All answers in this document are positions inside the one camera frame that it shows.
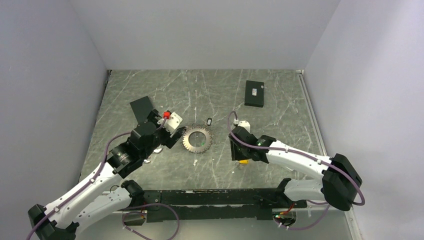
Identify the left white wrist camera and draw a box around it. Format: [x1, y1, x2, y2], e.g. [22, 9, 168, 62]
[157, 111, 183, 134]

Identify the black box with label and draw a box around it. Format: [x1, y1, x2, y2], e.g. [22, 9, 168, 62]
[244, 80, 265, 108]

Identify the silver open-end wrench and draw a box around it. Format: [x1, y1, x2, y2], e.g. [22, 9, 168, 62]
[143, 147, 163, 164]

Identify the black tag key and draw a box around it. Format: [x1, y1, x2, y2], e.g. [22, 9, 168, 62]
[206, 117, 212, 126]

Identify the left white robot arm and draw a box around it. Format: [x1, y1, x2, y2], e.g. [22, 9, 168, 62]
[26, 109, 186, 240]

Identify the yellow tag key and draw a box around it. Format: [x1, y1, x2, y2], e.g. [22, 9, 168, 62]
[236, 159, 250, 168]

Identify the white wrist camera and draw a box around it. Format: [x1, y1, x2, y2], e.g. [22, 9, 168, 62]
[233, 119, 251, 133]
[157, 111, 183, 134]

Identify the black base frame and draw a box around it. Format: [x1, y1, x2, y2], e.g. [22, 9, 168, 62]
[119, 180, 307, 224]

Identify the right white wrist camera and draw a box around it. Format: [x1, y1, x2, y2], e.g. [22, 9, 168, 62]
[233, 119, 251, 133]

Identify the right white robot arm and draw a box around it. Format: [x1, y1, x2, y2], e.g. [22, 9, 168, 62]
[228, 125, 365, 211]

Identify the black flat box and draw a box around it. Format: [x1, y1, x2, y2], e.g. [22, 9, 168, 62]
[130, 96, 154, 124]

